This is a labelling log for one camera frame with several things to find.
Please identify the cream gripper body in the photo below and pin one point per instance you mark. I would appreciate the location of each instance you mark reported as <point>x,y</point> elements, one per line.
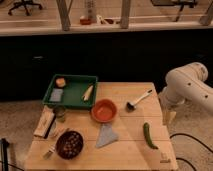
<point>168,116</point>

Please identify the yellow corn cob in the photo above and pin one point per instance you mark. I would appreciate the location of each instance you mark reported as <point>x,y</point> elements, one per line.
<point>87,93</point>

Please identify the small red dish background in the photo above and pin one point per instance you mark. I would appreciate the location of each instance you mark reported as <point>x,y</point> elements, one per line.
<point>84,21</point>

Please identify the white bottle background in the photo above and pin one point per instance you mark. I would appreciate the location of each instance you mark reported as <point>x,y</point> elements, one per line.
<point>90,7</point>

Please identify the small glass jar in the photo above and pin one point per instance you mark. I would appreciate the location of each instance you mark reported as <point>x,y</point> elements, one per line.
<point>59,112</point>

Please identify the green chili pepper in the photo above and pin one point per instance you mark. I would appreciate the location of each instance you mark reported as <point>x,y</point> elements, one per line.
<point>147,136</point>

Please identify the green plastic tray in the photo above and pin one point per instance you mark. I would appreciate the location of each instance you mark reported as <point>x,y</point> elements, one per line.
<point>73,91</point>

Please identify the metal fork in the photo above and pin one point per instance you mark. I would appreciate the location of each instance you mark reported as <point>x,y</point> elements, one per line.
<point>52,148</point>

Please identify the white handled black brush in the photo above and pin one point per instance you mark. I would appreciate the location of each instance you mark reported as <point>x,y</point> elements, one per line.
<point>132,105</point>

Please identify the black office chair left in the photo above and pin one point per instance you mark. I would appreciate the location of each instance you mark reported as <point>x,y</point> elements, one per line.
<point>25,4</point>

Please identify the red bowl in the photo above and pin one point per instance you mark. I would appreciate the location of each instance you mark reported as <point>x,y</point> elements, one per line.
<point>104,111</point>

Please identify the grey scrub pad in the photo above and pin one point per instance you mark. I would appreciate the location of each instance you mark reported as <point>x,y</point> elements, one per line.
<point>56,95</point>

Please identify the dark brown patterned bowl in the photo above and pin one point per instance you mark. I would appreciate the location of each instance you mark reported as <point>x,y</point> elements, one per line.
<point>69,145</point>

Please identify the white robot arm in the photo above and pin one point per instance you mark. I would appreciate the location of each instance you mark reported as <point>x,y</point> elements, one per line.
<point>185,83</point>

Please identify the black stand lower left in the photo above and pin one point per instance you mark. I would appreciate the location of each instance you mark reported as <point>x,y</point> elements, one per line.
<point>4,144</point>

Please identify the grey triangular cloth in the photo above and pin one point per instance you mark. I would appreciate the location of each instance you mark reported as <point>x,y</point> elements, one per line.
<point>106,136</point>

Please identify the orange sponge cube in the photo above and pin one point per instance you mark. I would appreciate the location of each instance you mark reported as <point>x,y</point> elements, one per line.
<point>60,82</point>

